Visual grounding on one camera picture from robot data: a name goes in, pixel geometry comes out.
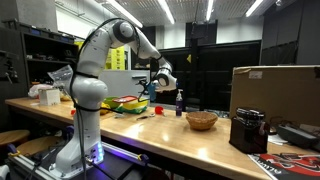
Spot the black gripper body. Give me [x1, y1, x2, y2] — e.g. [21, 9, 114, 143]
[143, 81, 154, 101]

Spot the yellow lunchbox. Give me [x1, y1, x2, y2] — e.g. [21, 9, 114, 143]
[121, 99, 150, 111]

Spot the green wet wipes pack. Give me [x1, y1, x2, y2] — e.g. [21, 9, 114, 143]
[116, 105, 149, 115]

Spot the red measuring cup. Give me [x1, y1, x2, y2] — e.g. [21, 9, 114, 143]
[154, 105, 166, 117]

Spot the white whiteboard panel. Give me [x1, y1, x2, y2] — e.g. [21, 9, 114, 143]
[98, 69, 151, 100]

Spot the green plastic bowl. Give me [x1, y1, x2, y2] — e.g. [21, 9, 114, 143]
[103, 96, 122, 110]

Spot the purple hand sanitizer bottle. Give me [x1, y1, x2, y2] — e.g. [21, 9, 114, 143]
[175, 88, 185, 117]

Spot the yellow storage drawer rack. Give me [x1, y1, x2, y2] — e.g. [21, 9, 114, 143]
[73, 40, 127, 71]

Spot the yellow knitted cloth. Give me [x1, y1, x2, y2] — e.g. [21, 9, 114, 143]
[99, 102, 112, 116]

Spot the blue bar clamp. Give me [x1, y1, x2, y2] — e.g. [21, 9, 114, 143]
[6, 143, 22, 158]
[136, 153, 150, 167]

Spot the wicker basket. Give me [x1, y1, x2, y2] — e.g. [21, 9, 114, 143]
[185, 110, 219, 131]

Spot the clear plastic bag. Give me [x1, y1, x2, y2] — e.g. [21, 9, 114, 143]
[47, 64, 74, 94]

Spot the white cardboard box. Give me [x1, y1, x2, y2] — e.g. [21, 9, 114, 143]
[38, 87, 61, 107]

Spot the dark shelving unit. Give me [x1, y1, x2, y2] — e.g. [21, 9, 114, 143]
[20, 30, 80, 98]

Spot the white plastic bag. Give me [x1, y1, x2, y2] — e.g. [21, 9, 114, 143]
[27, 83, 54, 100]

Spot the round wooden stool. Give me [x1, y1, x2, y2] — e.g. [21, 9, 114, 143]
[15, 135, 68, 158]
[0, 129, 31, 148]

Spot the large cardboard box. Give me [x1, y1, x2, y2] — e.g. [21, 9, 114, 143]
[229, 65, 320, 128]

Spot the black electronic device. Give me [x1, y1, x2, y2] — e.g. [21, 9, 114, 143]
[275, 123, 320, 150]

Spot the red black magazine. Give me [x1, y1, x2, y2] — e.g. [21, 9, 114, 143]
[248, 152, 320, 180]

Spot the purple handled spoon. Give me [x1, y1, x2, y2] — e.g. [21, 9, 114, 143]
[136, 114, 156, 121]

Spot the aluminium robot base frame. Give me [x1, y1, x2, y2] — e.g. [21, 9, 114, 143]
[5, 141, 151, 180]

